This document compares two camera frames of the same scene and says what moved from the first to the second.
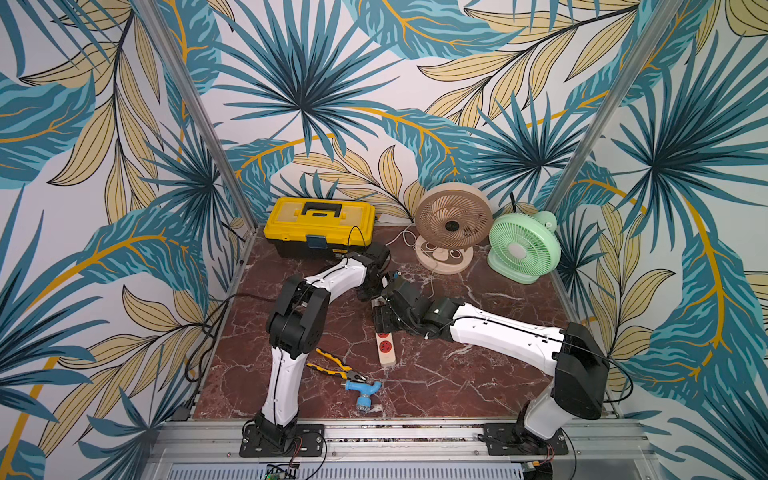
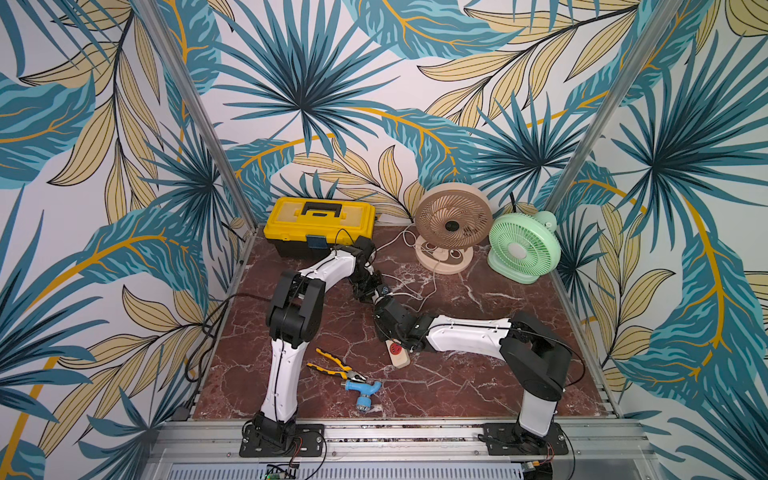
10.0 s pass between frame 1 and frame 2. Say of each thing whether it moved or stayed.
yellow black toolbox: stayed
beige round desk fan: stayed
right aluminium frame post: stayed
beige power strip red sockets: moved
